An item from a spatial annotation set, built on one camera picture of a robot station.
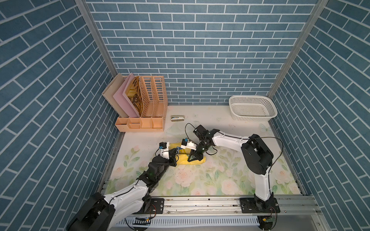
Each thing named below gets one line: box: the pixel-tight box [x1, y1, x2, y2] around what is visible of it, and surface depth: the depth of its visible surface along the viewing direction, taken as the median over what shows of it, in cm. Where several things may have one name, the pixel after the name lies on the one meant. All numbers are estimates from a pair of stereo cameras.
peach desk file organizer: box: [115, 75, 169, 133], surface depth 106 cm
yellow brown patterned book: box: [127, 76, 144, 116], surface depth 104 cm
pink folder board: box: [112, 72, 140, 118], surface depth 96 cm
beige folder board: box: [101, 73, 129, 118], surface depth 93 cm
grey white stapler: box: [170, 115, 185, 122], surface depth 112 cm
